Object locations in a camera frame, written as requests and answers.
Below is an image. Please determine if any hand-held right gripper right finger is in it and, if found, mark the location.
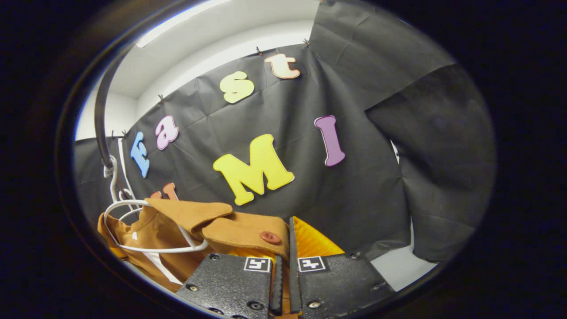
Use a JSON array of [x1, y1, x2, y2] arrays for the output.
[[288, 216, 396, 319]]

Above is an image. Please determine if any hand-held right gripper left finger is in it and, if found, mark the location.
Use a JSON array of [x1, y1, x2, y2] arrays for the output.
[[176, 248, 284, 319]]

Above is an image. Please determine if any white plastic clothes hanger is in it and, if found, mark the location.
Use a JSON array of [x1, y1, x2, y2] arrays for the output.
[[103, 155, 210, 255], [116, 188, 144, 222]]

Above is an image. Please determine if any brown button-up shirt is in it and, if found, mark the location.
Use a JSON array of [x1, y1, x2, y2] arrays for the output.
[[97, 198, 298, 319]]

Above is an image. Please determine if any black backdrop cloth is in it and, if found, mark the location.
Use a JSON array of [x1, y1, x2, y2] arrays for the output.
[[73, 0, 497, 263]]

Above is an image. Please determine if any black clothes rack rail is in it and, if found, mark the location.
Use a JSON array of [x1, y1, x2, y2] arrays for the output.
[[94, 66, 117, 173]]

